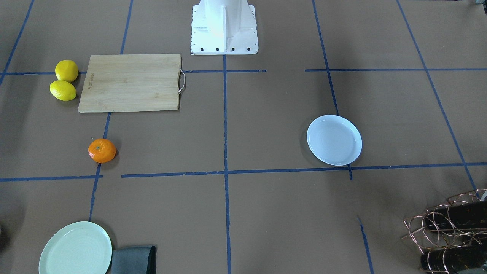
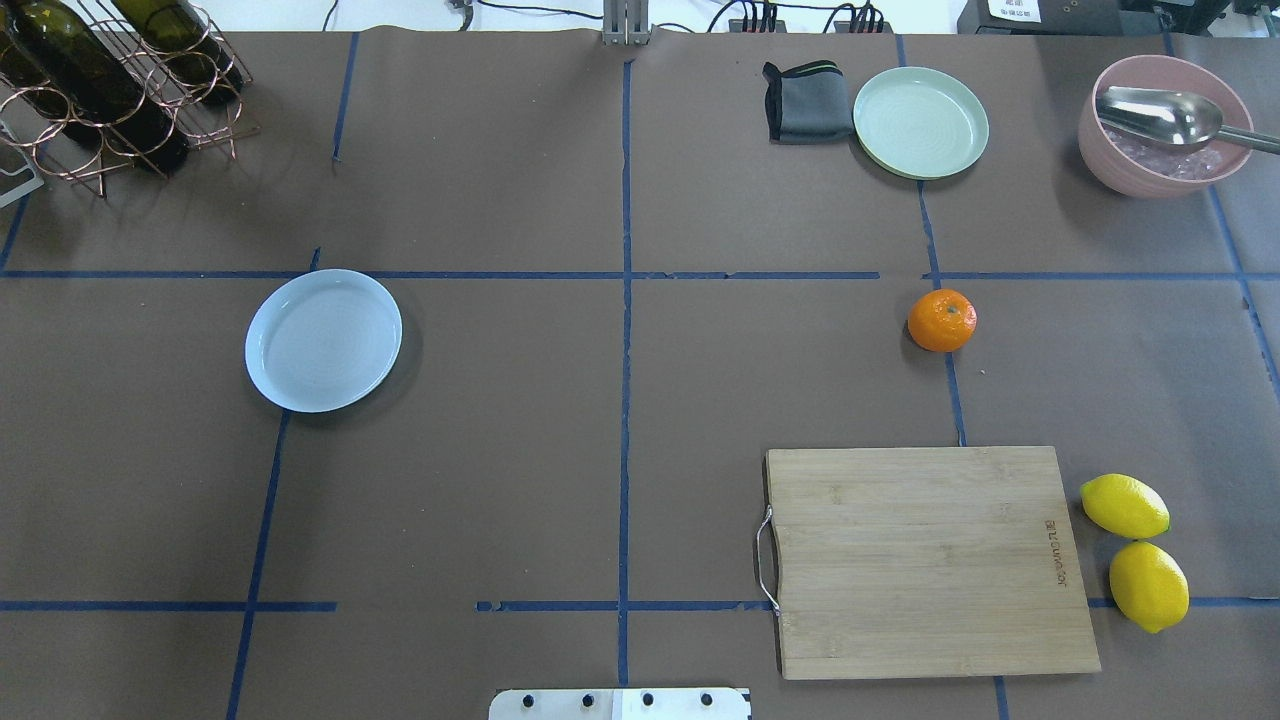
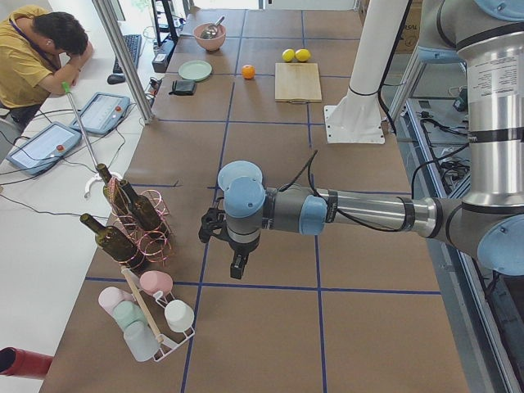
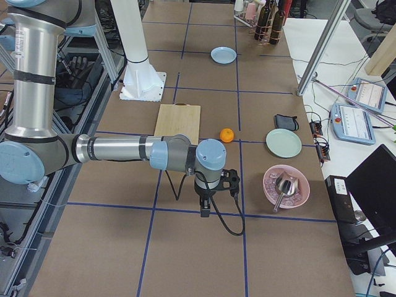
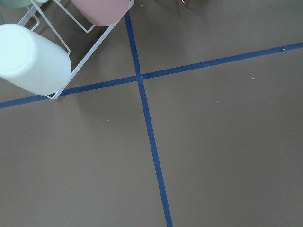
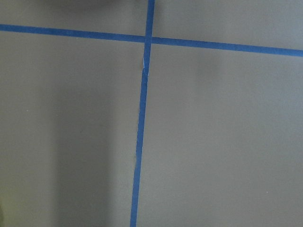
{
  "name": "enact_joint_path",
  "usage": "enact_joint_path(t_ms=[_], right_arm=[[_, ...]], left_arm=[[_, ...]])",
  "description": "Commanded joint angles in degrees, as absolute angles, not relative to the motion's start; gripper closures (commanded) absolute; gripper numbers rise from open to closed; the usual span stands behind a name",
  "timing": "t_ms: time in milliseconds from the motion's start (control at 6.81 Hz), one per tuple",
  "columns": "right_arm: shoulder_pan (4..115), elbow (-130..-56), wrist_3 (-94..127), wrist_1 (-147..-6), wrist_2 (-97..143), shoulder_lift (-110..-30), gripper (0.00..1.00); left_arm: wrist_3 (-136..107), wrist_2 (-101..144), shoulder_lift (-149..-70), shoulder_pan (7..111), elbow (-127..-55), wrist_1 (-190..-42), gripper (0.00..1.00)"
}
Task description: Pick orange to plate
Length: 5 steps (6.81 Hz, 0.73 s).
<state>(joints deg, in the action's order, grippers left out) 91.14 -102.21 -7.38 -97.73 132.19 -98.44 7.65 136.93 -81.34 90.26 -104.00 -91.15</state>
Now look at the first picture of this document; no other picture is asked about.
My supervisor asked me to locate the light blue plate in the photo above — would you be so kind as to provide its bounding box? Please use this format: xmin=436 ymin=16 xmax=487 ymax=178
xmin=306 ymin=115 xmax=363 ymax=166

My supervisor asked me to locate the pale green plate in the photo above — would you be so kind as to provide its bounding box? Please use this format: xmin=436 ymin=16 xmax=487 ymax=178
xmin=38 ymin=221 xmax=112 ymax=274

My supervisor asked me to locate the bamboo cutting board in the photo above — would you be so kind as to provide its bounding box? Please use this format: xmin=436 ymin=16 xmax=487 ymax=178
xmin=78 ymin=53 xmax=186 ymax=113

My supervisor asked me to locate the orange mandarin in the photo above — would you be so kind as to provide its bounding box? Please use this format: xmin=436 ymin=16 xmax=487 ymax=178
xmin=88 ymin=138 xmax=117 ymax=164

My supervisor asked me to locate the grey folded cloth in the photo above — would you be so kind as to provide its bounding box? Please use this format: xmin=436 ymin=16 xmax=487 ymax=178
xmin=111 ymin=245 xmax=157 ymax=274

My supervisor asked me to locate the lower yellow lemon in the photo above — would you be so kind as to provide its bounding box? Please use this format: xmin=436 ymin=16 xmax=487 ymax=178
xmin=50 ymin=80 xmax=76 ymax=101

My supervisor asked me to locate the yellow lemon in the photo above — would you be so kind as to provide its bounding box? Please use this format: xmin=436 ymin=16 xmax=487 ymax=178
xmin=50 ymin=80 xmax=76 ymax=101
xmin=54 ymin=60 xmax=79 ymax=83

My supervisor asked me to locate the upper yellow lemon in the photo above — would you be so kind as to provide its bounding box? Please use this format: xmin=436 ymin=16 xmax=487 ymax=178
xmin=54 ymin=60 xmax=79 ymax=83

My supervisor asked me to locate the dark wine bottle upper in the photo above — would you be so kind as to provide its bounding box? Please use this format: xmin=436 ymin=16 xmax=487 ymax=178
xmin=424 ymin=201 xmax=487 ymax=232

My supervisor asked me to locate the dark wine bottle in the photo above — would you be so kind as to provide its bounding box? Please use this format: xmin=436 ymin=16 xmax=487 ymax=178
xmin=420 ymin=245 xmax=487 ymax=274
xmin=424 ymin=201 xmax=487 ymax=232

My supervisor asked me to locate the dark wine bottle lower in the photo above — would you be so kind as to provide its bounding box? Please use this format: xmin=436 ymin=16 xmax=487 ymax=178
xmin=420 ymin=245 xmax=487 ymax=274

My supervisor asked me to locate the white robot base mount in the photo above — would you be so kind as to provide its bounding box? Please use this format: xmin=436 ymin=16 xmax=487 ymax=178
xmin=190 ymin=0 xmax=259 ymax=55

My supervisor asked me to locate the copper wire bottle rack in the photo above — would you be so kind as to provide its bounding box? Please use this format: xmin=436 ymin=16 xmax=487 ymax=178
xmin=403 ymin=189 xmax=487 ymax=274

